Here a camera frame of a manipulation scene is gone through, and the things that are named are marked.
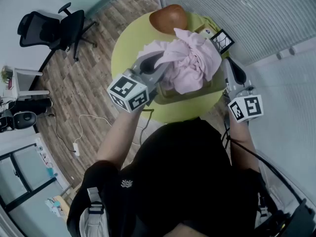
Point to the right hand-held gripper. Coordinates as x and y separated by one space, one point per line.
247 107

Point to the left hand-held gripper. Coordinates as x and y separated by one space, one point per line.
128 92

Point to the pink clothes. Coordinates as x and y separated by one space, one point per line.
192 58

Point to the clear plastic container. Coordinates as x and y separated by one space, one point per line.
187 96

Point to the person's left forearm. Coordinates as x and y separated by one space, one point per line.
118 137

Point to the person's right forearm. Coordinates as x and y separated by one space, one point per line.
243 144

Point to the yellow-green round tablecloth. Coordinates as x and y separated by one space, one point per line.
130 41

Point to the brown wooden bowl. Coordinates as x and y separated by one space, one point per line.
168 18

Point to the small white device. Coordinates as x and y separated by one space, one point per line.
206 33

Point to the white venetian blinds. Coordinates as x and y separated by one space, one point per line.
247 13

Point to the black office chair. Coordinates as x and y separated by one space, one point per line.
71 26

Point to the person's torso in black shirt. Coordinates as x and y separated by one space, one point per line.
185 169

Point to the white power strip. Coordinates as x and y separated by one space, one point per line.
76 149

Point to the small white table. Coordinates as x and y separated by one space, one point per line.
24 81

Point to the black grey round hanging device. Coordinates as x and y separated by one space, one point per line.
24 120

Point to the row of small colourful bottles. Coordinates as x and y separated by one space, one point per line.
48 162

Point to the small green potted plant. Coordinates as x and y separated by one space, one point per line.
5 74

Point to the light wooden side table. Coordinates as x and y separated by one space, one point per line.
64 206

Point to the black-framed window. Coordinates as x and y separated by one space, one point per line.
22 171

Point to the black picture frame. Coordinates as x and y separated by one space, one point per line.
222 41

